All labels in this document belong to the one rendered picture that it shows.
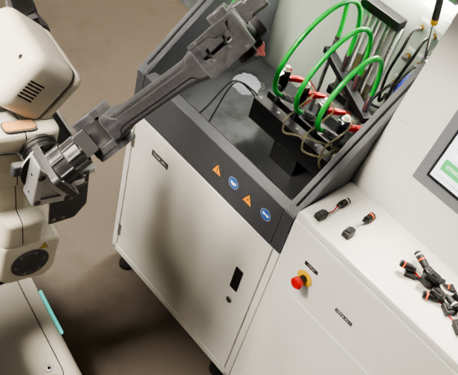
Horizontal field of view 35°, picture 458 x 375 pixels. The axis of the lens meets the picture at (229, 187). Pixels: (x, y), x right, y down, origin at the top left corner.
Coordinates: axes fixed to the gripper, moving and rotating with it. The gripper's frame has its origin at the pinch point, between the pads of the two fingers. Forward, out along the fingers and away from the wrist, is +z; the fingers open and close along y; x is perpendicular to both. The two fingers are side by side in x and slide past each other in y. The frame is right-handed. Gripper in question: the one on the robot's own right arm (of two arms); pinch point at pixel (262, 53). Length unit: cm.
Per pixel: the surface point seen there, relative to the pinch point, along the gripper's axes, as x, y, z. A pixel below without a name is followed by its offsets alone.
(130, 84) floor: 128, -67, 103
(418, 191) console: -48, 8, 26
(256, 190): -23.2, -24.9, 15.0
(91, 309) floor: 10, -111, 59
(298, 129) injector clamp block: -9.5, -6.8, 25.7
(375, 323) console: -69, -20, 27
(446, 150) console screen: -47, 20, 19
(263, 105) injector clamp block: 2.8, -10.4, 22.0
